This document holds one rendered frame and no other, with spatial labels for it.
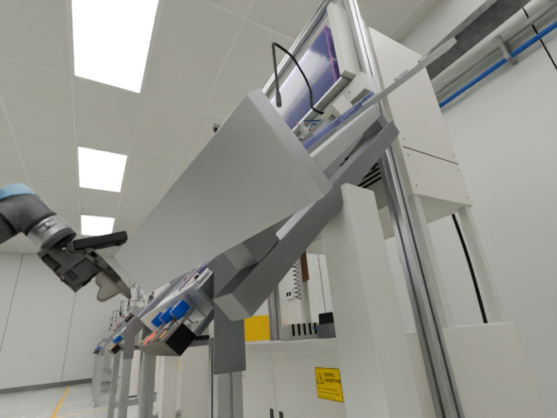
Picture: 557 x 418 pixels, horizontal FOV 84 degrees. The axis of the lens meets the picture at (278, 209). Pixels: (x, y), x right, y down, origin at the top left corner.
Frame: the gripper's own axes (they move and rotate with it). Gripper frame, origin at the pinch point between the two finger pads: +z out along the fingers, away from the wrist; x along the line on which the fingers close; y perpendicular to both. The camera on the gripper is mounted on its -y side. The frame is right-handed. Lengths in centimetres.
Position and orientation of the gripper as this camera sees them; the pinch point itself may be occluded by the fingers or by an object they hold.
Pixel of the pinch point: (129, 292)
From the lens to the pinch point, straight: 85.5
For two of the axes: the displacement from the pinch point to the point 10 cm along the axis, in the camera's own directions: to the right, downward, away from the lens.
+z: 6.9, 7.1, 0.9
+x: 4.9, -3.8, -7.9
